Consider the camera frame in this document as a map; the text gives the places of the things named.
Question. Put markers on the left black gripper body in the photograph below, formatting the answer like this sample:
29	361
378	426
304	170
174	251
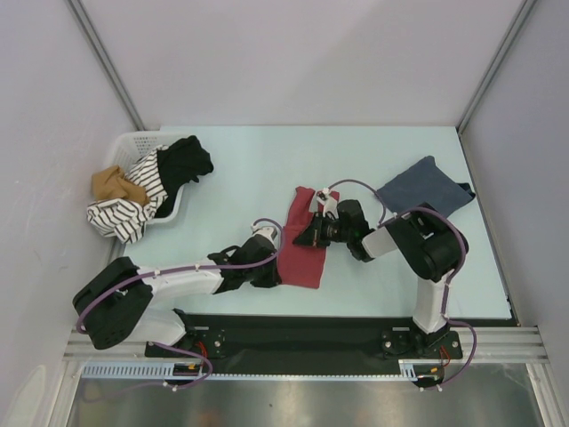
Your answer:
264	275

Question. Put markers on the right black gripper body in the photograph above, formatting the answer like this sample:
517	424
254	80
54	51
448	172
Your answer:
328	229

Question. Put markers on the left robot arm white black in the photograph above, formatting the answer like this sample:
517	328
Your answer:
126	302

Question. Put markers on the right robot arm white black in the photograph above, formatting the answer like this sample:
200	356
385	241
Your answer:
432	247

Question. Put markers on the right aluminium corner post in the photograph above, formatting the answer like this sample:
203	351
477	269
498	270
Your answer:
511	35

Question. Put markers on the red tank top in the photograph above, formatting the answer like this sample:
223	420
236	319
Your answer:
301	266

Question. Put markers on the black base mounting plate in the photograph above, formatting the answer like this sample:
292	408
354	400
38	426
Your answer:
313	345

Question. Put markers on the slotted cable duct rail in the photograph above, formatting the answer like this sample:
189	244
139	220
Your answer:
180	371

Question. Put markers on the left aluminium corner post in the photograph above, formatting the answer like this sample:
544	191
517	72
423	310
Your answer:
100	52

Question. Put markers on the white plastic laundry basket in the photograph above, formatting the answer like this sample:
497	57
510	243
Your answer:
128	148

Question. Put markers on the striped white black tank top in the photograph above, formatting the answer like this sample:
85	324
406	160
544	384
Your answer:
126	219

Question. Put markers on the aluminium extrusion base frame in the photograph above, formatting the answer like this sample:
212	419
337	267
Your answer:
481	344

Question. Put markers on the aluminium corner post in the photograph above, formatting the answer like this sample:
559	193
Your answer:
511	35
100	52

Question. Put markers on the mustard tank top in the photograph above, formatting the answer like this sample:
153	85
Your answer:
111	184

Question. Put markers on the blue grey tank top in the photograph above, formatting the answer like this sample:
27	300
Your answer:
424	183

